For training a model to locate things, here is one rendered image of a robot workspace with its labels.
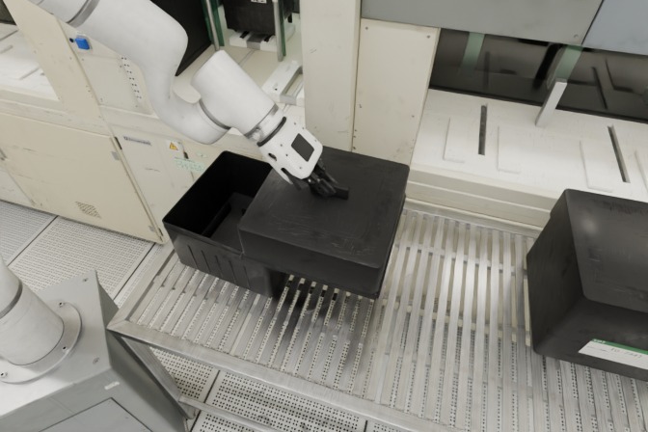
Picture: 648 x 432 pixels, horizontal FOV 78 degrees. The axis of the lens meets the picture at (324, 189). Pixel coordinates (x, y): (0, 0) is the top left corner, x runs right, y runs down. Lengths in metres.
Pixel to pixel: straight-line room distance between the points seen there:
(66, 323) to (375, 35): 0.97
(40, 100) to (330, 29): 1.18
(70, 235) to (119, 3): 1.92
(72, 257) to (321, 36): 1.77
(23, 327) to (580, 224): 1.14
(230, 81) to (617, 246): 0.79
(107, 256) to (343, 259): 1.68
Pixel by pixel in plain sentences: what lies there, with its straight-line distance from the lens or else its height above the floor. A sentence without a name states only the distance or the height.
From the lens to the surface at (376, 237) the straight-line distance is 0.76.
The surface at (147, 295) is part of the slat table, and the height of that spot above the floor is 0.76.
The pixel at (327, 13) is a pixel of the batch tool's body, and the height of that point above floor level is 1.30.
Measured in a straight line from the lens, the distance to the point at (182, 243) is 1.03.
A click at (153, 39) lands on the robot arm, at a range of 0.64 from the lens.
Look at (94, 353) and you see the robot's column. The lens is 1.09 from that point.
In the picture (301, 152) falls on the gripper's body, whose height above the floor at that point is 1.16.
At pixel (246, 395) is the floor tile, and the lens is 1.76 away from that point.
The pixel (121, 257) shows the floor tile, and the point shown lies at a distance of 2.23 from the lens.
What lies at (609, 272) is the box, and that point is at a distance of 0.93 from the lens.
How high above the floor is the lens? 1.66
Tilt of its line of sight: 46 degrees down
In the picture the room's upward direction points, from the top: straight up
